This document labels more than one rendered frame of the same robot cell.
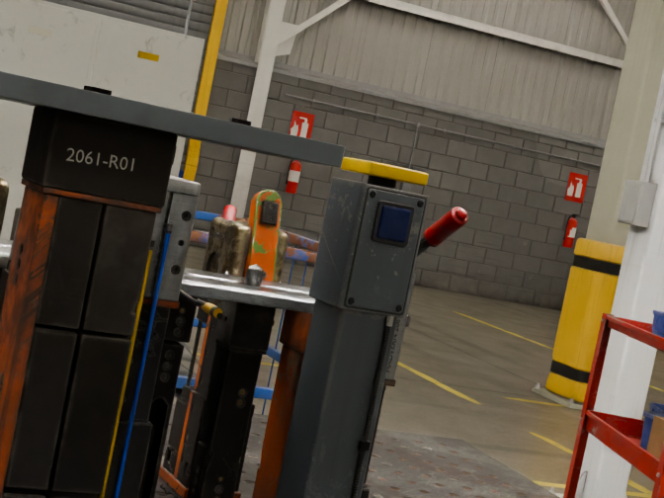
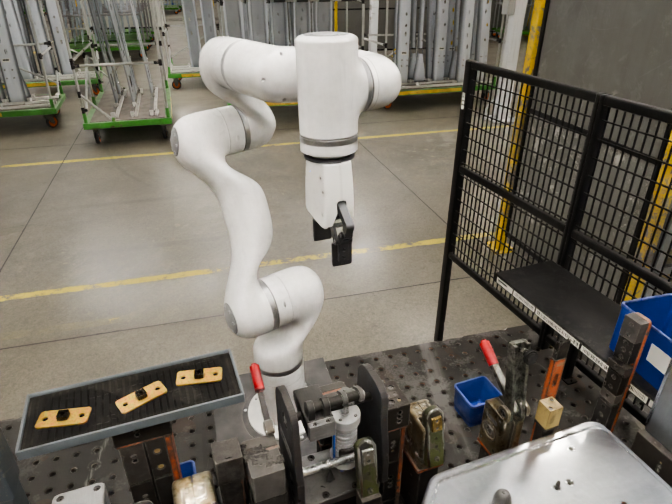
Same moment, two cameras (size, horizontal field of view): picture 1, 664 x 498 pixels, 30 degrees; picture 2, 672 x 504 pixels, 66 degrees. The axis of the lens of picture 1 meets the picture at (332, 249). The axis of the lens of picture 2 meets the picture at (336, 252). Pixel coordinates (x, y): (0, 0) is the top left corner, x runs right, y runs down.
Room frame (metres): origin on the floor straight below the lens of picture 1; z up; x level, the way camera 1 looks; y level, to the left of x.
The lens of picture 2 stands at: (1.66, 0.63, 1.84)
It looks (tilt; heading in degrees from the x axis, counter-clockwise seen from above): 29 degrees down; 186
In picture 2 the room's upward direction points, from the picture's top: straight up
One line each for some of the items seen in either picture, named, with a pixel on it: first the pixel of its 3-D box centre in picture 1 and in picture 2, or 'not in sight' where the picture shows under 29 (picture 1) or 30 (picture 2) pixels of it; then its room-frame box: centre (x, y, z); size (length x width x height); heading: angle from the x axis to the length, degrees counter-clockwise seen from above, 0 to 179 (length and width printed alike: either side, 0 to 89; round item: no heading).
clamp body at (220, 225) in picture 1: (220, 358); not in sight; (1.63, 0.12, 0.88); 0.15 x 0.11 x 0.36; 27
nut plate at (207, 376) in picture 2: not in sight; (199, 374); (0.94, 0.30, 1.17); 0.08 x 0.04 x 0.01; 106
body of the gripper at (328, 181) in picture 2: not in sight; (330, 183); (0.93, 0.55, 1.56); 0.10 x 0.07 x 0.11; 26
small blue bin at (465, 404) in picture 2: not in sight; (476, 402); (0.52, 0.92, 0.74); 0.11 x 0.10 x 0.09; 117
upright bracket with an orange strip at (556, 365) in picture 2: not in sight; (539, 430); (0.81, 0.99, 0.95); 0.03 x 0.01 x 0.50; 117
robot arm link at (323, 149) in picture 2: not in sight; (328, 142); (0.93, 0.54, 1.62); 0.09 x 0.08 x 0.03; 26
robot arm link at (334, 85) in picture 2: not in sight; (330, 84); (0.92, 0.55, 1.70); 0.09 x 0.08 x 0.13; 130
